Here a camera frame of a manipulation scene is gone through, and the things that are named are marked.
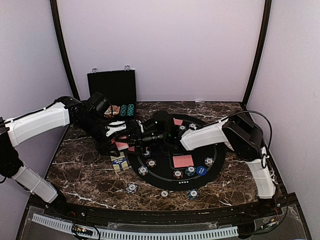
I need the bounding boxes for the round black poker mat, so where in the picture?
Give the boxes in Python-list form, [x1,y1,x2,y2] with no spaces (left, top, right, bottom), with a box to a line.
[126,113,226,192]

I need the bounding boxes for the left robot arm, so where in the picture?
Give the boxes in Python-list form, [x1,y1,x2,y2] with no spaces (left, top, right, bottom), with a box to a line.
[0,93,123,218]

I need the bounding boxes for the green chip row right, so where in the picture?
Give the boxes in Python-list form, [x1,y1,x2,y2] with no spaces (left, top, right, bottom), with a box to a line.
[126,104,135,117]

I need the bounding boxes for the blue green chip stack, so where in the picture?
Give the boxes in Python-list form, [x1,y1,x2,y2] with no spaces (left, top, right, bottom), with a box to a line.
[187,189,200,200]

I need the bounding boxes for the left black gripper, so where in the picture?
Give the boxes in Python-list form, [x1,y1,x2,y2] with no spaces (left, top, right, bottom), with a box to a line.
[76,115,121,157]

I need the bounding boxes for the green chip row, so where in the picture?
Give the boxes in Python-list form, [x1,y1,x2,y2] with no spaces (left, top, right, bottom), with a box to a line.
[126,104,135,117]
[119,104,128,117]

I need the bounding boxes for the red-backed card deck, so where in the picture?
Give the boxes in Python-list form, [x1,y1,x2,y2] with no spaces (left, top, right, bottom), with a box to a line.
[111,136,129,151]

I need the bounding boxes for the blue white chip stack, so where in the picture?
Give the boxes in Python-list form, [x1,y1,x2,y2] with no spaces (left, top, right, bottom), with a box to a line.
[126,183,138,194]

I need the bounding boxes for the brown chip front mat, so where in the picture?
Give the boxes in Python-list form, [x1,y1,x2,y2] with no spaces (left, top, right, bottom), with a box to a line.
[173,170,184,180]

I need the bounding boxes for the blue chip mat edge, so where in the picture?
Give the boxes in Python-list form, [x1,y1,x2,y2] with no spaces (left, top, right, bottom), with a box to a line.
[138,166,148,176]

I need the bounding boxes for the brown chip mat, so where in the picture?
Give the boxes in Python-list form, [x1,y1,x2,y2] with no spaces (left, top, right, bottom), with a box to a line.
[146,159,157,168]
[173,170,184,180]

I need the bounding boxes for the dealt card front player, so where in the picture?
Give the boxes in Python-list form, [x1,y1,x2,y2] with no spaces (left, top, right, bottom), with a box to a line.
[172,155,194,169]

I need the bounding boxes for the card deck in case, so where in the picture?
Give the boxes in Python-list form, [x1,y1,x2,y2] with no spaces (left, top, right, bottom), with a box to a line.
[104,105,121,118]

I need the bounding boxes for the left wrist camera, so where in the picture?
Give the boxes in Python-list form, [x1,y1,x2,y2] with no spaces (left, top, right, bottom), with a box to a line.
[85,92,127,137]

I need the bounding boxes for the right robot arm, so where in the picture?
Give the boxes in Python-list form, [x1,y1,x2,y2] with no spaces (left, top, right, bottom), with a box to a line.
[127,111,276,217]

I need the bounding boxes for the brown white chip stack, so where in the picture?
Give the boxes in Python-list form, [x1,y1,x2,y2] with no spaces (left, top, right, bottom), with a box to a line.
[160,190,170,199]

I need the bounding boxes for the blue chip mat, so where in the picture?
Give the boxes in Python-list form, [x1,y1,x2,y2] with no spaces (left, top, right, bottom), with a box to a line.
[204,157,214,167]
[189,123,197,130]

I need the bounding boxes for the white slotted cable duct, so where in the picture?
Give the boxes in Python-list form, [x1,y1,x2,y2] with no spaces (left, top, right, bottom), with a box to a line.
[31,213,239,240]

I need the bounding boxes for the dealt card player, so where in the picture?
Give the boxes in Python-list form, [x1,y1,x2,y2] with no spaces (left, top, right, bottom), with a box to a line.
[173,118,183,126]
[172,155,194,169]
[128,146,135,152]

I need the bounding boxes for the gold card box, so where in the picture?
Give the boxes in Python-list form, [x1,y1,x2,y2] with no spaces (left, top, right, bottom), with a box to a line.
[110,156,129,173]

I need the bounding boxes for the green chip row left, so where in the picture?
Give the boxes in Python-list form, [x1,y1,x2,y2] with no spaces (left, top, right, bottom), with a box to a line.
[119,104,128,117]

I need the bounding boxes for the black poker chip case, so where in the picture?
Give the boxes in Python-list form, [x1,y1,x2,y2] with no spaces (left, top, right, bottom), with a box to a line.
[87,69,137,121]

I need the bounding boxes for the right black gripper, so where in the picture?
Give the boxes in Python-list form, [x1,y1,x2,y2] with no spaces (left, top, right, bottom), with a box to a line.
[115,125,168,156]

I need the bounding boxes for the blue round blind button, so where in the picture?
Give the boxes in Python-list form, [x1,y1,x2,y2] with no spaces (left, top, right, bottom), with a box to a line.
[196,166,207,176]

